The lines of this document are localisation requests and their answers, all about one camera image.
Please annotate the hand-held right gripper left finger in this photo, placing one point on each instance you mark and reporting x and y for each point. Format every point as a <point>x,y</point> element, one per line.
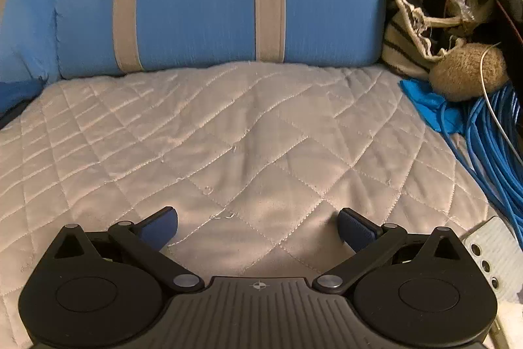
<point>161,228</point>

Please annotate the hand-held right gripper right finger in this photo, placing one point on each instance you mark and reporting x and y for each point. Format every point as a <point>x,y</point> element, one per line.
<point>355,228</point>

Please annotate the blue fleece jacket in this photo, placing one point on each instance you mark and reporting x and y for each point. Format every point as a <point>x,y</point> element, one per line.
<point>16,95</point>

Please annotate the white quilted bedspread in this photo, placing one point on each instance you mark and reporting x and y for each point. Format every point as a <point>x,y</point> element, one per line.
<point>245,152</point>

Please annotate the bright blue cloth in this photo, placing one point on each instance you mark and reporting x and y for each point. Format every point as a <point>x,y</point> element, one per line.
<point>429,103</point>

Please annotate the striped woven tote bag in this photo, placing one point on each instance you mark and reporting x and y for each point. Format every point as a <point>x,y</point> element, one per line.
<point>402,42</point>

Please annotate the tan plush ball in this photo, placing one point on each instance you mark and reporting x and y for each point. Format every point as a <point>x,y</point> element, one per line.
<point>465,71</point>

